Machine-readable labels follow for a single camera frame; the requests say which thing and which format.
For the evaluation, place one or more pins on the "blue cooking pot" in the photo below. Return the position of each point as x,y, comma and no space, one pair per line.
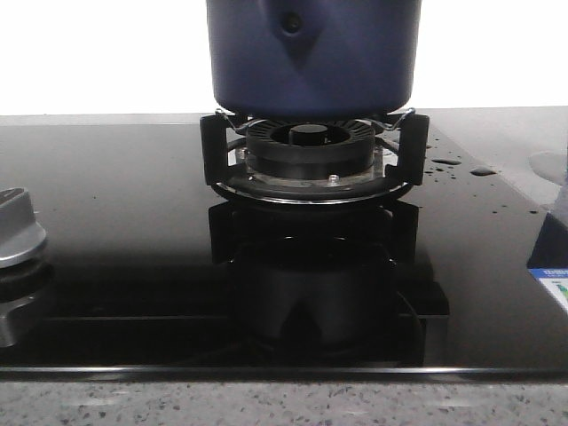
312,59

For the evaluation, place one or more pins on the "black pot support grate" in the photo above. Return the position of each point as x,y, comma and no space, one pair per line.
399,157

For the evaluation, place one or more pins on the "black gas burner head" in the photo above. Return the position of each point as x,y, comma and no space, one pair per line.
302,150

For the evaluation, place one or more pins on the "black glass cooktop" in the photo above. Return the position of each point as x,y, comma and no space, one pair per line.
149,275

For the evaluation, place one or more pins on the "silver stove control knob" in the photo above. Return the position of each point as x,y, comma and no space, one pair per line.
22,237

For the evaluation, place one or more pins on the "blue white energy label sticker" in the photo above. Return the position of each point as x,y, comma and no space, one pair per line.
555,281

